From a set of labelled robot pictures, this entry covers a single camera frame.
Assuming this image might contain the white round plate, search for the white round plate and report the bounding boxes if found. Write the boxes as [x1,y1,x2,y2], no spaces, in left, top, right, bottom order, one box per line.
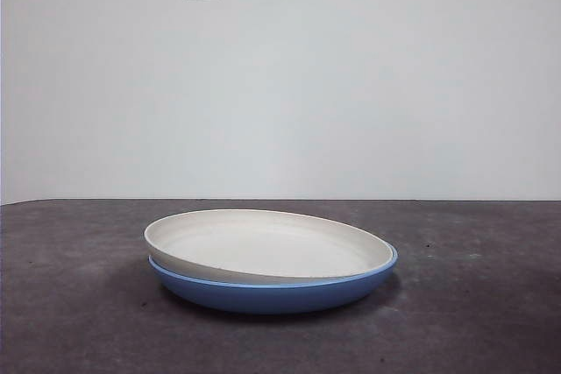
[143,208,394,286]

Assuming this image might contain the blue round plate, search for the blue round plate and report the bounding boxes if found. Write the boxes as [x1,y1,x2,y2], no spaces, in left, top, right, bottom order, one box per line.
[147,244,400,315]

